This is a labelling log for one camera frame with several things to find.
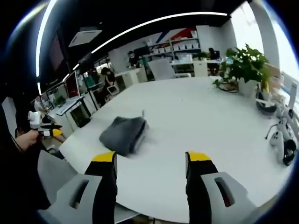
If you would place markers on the black round device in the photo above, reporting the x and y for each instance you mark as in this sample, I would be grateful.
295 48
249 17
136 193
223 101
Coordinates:
266 105

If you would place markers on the black and white headset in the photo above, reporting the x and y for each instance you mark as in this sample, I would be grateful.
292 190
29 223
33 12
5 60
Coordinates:
289 151

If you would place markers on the green potted plant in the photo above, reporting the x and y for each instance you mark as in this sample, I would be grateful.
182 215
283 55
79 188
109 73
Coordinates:
245 67

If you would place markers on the white handheld controller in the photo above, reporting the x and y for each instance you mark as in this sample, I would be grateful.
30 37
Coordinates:
276 144

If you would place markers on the grey chair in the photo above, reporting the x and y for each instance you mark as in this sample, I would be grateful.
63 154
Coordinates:
54 172

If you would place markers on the grey towel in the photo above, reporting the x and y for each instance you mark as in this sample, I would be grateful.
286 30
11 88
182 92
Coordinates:
123 134

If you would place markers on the ceiling air conditioner unit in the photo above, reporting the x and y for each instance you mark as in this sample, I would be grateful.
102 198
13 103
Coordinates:
85 37

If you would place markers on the computer monitor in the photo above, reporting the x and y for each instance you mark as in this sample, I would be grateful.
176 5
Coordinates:
73 85

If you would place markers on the white office chair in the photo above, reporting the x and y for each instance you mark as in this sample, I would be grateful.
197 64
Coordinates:
163 68

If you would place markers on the person's left hand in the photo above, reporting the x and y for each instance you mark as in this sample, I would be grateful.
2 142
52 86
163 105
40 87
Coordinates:
25 141

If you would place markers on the shelf with white boxes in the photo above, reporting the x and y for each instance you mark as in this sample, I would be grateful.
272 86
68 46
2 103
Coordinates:
180 45

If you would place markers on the long ceiling light strip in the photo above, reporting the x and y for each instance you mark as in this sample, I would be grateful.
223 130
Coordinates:
149 24

